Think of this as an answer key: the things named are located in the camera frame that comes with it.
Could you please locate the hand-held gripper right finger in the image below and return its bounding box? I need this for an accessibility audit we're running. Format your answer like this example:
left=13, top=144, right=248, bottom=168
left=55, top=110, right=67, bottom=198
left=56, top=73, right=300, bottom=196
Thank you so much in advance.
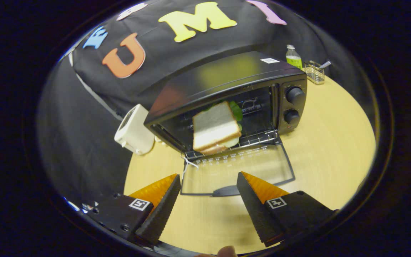
left=237, top=172, right=339, bottom=247

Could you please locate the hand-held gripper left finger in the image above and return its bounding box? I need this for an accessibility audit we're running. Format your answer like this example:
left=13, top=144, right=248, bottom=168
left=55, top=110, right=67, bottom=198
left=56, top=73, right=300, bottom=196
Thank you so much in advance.
left=84, top=174, right=182, bottom=247

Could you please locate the toast sandwich with lettuce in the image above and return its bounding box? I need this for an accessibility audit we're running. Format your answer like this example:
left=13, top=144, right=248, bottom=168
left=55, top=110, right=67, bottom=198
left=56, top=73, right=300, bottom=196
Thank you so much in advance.
left=192, top=101, right=243, bottom=156

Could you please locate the black toaster oven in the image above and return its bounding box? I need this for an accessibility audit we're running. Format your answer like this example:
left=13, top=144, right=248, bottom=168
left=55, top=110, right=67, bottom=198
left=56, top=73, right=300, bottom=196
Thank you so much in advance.
left=144, top=51, right=308, bottom=197

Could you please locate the white pop-up toaster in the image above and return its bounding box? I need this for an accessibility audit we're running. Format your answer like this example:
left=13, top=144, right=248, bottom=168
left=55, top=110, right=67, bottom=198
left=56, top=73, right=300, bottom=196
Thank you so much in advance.
left=114, top=104, right=155, bottom=155

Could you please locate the white zip tie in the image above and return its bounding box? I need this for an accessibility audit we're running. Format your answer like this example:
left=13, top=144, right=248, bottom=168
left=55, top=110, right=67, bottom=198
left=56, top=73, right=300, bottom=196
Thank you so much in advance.
left=181, top=153, right=199, bottom=179

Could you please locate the green drink bottle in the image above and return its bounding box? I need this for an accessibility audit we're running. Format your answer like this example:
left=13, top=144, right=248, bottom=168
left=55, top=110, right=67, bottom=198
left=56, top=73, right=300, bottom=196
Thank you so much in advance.
left=285, top=44, right=303, bottom=70

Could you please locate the clear wire basket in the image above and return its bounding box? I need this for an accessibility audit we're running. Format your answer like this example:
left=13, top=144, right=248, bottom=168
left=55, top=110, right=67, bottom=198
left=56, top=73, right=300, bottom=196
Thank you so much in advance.
left=304, top=61, right=325, bottom=85

